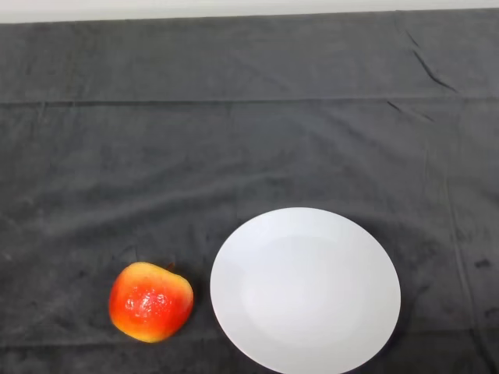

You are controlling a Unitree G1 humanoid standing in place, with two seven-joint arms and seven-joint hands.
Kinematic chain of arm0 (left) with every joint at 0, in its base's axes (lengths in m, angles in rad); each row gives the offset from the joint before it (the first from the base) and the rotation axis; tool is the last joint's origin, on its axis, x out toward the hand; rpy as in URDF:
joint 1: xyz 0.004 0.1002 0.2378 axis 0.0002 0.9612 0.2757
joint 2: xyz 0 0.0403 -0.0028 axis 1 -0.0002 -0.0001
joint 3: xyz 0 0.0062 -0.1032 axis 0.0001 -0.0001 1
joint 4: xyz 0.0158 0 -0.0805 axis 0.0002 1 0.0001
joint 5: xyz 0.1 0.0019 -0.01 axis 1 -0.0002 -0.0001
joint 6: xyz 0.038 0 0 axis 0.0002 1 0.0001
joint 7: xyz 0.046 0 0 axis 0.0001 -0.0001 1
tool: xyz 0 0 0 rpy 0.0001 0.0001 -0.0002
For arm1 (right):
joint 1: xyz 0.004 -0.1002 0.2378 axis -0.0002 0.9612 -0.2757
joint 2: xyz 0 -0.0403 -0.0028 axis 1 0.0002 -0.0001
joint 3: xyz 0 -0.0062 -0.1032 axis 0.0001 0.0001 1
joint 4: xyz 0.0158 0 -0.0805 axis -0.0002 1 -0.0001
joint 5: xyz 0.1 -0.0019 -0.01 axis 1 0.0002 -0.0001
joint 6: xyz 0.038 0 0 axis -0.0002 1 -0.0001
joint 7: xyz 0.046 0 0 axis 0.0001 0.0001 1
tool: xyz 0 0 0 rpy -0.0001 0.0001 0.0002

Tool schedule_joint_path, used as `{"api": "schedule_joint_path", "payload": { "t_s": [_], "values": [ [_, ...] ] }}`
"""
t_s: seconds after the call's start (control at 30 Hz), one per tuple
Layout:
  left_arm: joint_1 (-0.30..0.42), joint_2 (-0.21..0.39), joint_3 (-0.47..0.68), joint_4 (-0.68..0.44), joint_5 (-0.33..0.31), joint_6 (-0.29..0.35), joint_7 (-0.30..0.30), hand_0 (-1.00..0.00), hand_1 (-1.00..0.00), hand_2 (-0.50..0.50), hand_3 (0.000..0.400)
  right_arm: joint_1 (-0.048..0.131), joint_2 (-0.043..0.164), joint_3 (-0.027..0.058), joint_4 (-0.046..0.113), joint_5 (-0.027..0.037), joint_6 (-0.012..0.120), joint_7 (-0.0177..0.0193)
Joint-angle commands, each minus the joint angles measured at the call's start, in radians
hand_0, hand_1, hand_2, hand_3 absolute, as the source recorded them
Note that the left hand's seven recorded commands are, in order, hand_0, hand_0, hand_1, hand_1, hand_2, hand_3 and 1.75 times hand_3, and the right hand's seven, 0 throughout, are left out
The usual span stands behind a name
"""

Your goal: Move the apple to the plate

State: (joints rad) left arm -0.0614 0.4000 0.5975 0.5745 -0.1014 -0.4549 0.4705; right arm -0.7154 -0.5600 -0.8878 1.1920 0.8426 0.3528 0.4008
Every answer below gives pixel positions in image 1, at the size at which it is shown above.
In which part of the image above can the red yellow apple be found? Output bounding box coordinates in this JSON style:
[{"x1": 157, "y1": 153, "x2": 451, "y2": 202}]
[{"x1": 108, "y1": 261, "x2": 195, "y2": 344}]

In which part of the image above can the white round plate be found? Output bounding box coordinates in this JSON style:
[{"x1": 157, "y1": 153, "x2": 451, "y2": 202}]
[{"x1": 209, "y1": 206, "x2": 402, "y2": 374}]

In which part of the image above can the black table cloth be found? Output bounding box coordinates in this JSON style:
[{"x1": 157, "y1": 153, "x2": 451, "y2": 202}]
[{"x1": 0, "y1": 8, "x2": 499, "y2": 374}]

